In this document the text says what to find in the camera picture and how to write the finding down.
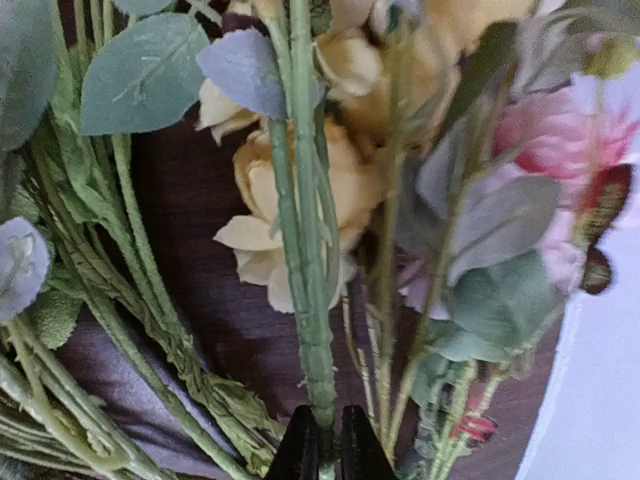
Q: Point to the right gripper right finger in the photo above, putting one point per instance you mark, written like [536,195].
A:
[362,456]

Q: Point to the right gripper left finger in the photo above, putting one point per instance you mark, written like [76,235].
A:
[297,457]

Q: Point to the yellow rose stem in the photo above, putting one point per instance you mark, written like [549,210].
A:
[326,85]

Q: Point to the small yellow flower spray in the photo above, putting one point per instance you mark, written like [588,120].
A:
[74,156]

